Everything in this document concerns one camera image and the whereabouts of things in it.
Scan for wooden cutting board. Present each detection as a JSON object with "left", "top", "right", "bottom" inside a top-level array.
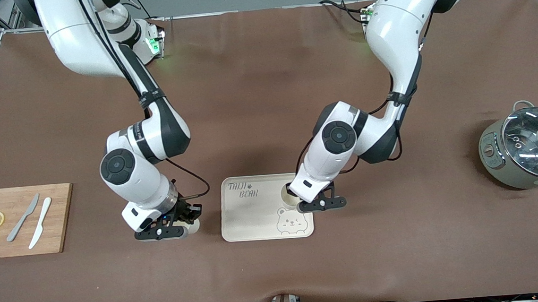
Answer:
[{"left": 0, "top": 183, "right": 78, "bottom": 259}]

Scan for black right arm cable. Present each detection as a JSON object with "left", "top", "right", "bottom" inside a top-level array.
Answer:
[{"left": 76, "top": 0, "right": 211, "bottom": 205}]

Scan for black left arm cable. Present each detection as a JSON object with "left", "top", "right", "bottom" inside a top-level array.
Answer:
[{"left": 288, "top": 0, "right": 446, "bottom": 178}]

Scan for black base cables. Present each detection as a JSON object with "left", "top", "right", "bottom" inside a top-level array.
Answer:
[{"left": 319, "top": 0, "right": 369, "bottom": 25}]

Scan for white plastic cup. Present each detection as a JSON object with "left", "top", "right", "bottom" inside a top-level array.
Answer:
[
  {"left": 181, "top": 218, "right": 201, "bottom": 237},
  {"left": 279, "top": 182, "right": 302, "bottom": 211}
]

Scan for grey plastic knife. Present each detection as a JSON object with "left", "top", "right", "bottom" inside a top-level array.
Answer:
[{"left": 3, "top": 193, "right": 43, "bottom": 243}]

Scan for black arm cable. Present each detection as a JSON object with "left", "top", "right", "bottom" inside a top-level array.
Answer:
[
  {"left": 76, "top": 0, "right": 211, "bottom": 205},
  {"left": 288, "top": 0, "right": 446, "bottom": 178}
]

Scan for white plastic knife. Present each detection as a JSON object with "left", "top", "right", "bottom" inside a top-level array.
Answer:
[{"left": 25, "top": 197, "right": 56, "bottom": 250}]

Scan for grey-green electric pot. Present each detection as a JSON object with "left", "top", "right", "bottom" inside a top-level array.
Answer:
[{"left": 476, "top": 99, "right": 538, "bottom": 198}]

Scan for glass pot lid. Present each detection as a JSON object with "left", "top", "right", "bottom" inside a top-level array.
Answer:
[{"left": 501, "top": 106, "right": 538, "bottom": 174}]

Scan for cream bear print tray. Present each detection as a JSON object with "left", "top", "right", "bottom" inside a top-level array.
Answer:
[{"left": 217, "top": 172, "right": 315, "bottom": 244}]

